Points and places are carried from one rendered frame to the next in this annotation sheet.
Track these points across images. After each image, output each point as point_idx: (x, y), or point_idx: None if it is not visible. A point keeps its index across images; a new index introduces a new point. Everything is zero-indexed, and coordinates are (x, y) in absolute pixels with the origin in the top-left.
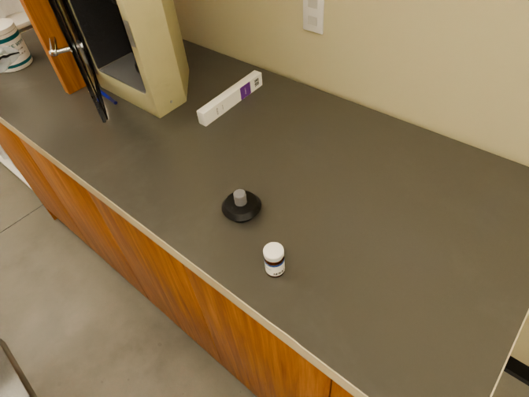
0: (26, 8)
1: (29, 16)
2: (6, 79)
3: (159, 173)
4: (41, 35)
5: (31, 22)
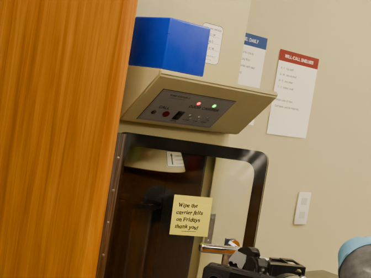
0: (99, 231)
1: (94, 245)
2: None
3: None
4: (94, 277)
5: (85, 257)
